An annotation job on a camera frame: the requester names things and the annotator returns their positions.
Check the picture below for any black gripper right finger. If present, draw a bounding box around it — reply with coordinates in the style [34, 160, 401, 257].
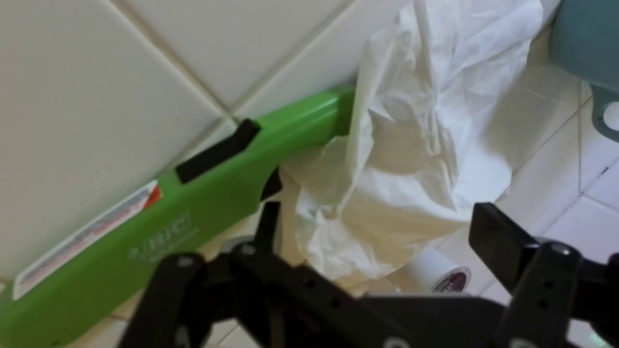
[469, 203, 619, 348]

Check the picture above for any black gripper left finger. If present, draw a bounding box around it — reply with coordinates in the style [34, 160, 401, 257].
[117, 199, 337, 348]

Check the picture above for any white paper towel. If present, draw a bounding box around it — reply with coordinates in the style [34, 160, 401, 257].
[285, 0, 562, 282]

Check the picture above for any white tape roll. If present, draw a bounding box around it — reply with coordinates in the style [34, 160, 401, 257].
[388, 247, 473, 293]

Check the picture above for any green BIC utility lighter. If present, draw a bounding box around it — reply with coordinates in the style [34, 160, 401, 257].
[0, 87, 355, 348]

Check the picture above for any teal plastic container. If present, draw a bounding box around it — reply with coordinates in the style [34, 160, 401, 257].
[550, 0, 619, 141]

